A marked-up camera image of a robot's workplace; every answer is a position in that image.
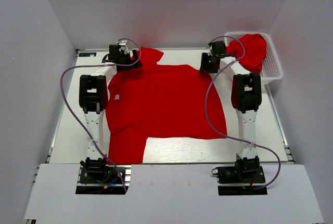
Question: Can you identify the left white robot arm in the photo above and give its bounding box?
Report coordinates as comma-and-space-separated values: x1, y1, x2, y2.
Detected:
79, 38, 142, 160

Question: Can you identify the red t shirt in basket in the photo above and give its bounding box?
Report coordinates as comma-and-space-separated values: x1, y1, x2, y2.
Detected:
226, 34, 267, 74

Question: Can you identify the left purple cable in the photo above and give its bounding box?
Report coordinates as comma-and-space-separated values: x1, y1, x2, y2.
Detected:
60, 38, 143, 193

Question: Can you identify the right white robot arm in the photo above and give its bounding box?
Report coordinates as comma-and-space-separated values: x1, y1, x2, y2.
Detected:
199, 39, 262, 160

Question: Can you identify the blue label sticker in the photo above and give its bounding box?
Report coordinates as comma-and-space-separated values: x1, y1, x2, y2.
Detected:
79, 52, 97, 57

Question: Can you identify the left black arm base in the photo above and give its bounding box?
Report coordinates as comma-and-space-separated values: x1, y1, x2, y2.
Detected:
75, 158, 131, 195

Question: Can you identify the white plastic basket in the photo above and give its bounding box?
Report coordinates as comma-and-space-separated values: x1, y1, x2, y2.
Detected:
225, 32, 283, 85

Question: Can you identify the red t shirt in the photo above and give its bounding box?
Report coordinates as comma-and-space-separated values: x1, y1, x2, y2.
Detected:
106, 48, 227, 164
226, 34, 267, 74

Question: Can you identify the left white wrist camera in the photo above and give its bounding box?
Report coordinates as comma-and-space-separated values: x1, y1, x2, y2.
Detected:
117, 39, 130, 55

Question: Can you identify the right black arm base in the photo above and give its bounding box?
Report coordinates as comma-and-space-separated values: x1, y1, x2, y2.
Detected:
211, 156, 267, 196

